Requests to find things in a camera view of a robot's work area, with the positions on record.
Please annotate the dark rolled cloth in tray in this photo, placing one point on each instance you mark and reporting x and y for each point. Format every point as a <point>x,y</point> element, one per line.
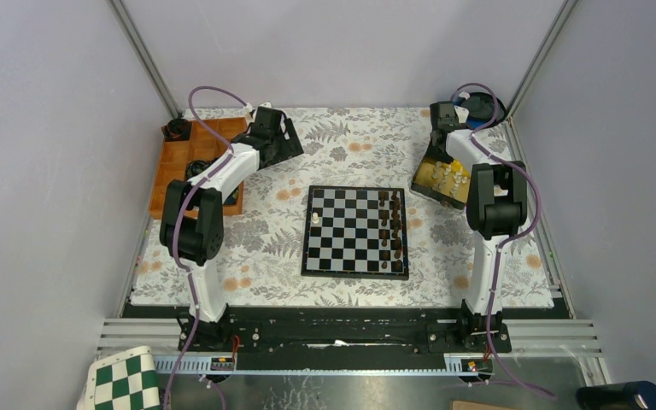
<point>196,167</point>

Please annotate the dark chess pieces row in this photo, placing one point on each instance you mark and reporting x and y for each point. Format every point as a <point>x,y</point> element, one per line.
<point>390,232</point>

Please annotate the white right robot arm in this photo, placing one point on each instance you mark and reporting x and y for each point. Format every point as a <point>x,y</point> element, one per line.
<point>496,204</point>

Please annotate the dark rolled cloth corner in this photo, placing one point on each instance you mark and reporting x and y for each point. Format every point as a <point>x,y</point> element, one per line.
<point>177,130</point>

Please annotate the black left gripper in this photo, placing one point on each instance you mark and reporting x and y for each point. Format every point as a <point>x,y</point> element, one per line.
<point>289,149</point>

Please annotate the floral white table mat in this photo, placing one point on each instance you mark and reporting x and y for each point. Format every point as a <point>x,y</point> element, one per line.
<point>261,257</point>

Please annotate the blue black cloth bundle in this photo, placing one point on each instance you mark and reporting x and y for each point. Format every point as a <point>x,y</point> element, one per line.
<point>480,106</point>

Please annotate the black white chess board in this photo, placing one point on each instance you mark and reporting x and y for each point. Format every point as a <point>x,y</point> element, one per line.
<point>345,243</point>

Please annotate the orange wooden divided tray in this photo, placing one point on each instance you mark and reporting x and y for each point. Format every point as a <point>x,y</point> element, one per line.
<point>202,145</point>

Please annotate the dark cylinder bottle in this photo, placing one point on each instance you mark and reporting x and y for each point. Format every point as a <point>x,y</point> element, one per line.
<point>636,395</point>

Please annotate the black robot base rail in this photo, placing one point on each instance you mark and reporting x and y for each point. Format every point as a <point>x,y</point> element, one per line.
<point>341,338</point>

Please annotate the gold metal tin box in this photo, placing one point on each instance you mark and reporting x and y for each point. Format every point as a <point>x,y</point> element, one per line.
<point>440,178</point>

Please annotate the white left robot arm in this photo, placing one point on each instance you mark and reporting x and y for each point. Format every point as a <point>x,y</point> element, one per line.
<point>192,223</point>

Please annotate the green white rolled chess mat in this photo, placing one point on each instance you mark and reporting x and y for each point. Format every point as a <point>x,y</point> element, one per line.
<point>127,380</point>

